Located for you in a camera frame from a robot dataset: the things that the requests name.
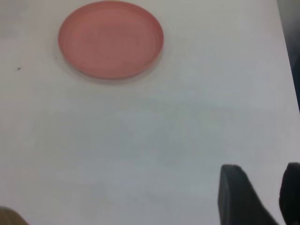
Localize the pink round plate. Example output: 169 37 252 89
58 0 165 80

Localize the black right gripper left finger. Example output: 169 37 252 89
217 164 280 225

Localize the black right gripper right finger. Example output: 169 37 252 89
278 162 300 225

